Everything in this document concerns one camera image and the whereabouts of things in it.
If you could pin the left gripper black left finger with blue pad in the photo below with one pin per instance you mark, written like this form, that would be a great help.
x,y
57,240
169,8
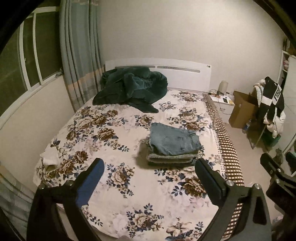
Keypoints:
x,y
44,221

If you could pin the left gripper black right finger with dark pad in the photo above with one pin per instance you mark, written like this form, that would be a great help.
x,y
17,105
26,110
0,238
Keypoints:
x,y
253,222

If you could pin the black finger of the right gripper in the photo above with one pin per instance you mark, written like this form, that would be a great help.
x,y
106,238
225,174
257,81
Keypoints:
x,y
291,160

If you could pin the ripped blue denim shorts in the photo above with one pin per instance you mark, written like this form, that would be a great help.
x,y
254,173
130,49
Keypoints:
x,y
170,141

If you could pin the green slippers on floor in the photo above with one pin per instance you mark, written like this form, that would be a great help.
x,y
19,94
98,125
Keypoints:
x,y
279,157

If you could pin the white puffy coat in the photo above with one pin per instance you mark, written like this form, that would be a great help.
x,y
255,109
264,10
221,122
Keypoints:
x,y
275,126

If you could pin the chair with metal legs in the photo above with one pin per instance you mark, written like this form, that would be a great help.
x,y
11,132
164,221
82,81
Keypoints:
x,y
259,136

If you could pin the white crumpled cloth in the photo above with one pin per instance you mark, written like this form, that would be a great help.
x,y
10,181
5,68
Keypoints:
x,y
50,158

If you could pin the dark folded garment under fleece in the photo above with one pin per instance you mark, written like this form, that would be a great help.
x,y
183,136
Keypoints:
x,y
172,164

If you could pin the striped green fabric lower left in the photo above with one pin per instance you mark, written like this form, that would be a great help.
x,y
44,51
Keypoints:
x,y
16,201

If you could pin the brown cardboard box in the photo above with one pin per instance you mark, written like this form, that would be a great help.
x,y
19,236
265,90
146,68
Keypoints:
x,y
245,108

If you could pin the floral white bed cover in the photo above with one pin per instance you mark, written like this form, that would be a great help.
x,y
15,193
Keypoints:
x,y
134,199

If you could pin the grey fleece folded garment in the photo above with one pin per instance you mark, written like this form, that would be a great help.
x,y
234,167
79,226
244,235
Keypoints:
x,y
167,158

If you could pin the white bedside table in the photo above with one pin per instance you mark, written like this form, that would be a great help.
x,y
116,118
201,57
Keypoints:
x,y
224,109

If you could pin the cream cylindrical lamp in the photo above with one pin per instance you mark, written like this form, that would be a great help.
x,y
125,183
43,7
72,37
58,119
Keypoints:
x,y
223,87

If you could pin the white shelving unit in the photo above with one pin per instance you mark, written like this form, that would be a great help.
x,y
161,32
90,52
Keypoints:
x,y
286,79

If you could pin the white bed headboard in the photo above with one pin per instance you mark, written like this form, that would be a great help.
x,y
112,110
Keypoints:
x,y
180,74

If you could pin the dark green velvet blanket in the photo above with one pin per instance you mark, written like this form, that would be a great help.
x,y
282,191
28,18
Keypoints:
x,y
135,86

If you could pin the green striped curtain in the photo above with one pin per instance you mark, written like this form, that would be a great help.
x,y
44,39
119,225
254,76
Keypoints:
x,y
79,44

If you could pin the white framed window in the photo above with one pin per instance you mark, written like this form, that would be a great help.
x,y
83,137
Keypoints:
x,y
31,58

